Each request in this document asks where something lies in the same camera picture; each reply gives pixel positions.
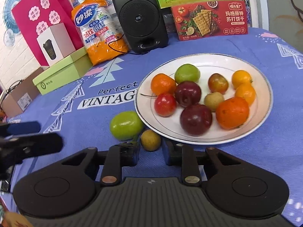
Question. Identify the light green shoe box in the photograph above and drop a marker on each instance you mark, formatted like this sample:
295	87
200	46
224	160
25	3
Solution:
65	71

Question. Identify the red cherry tomato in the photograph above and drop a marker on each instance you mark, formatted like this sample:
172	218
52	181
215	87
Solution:
164	104

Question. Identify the green fruit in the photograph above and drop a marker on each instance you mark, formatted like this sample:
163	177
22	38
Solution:
187	72
126	125

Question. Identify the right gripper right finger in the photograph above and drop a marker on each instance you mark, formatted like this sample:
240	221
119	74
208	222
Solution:
184	157

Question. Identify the tan longan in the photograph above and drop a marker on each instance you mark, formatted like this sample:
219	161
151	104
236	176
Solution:
150	140
213	100

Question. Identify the small yellow orange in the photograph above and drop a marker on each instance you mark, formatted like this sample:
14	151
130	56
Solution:
241	77

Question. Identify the brown red plum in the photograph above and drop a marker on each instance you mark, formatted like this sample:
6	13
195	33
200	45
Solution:
218	83

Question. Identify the large orange mandarin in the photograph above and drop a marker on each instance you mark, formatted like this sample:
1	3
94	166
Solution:
232	113

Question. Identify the red cracker box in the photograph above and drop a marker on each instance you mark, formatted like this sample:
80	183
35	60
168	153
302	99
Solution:
211	18

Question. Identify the blue printed tablecloth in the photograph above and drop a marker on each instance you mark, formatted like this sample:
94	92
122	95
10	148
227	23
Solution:
82	110

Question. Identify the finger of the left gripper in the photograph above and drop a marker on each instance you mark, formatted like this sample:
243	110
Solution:
32	145
22	128

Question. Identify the blue paper fan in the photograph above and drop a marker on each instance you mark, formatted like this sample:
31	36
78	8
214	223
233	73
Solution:
12	29

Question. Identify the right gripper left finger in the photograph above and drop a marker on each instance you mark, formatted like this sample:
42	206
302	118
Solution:
125	154

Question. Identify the pink paper bag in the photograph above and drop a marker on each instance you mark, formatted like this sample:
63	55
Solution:
33	17

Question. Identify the white cup box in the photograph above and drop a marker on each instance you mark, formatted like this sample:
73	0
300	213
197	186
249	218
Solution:
55	43

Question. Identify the black speaker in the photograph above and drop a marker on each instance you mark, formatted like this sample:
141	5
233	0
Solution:
142	23

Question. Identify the small front orange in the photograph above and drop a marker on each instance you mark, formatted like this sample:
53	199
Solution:
247	92

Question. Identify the dark red plum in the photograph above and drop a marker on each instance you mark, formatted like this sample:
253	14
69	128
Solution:
196	119
187	93

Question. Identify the white ceramic plate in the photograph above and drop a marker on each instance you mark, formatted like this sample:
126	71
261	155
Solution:
208	64

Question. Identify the orange paper cup pack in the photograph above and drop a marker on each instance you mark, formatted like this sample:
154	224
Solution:
100	34

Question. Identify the dark red plum front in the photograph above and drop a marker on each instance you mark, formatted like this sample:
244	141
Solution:
196	119

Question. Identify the brown cardboard box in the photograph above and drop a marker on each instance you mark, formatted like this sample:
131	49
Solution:
17	100

